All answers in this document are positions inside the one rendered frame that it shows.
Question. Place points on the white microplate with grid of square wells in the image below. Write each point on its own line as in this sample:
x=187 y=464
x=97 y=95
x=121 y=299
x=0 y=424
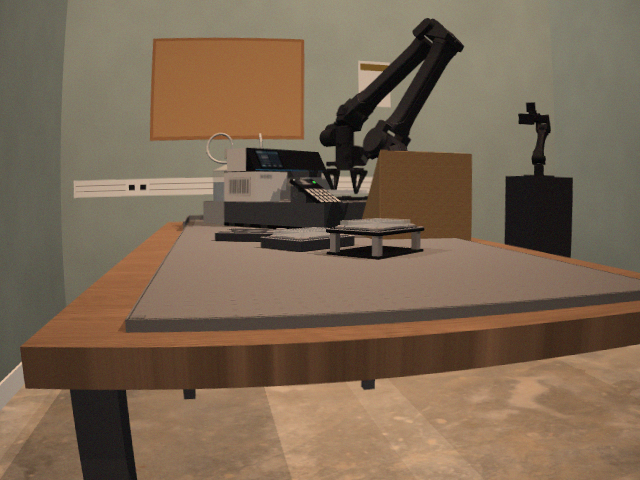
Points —
x=347 y=192
x=311 y=232
x=364 y=224

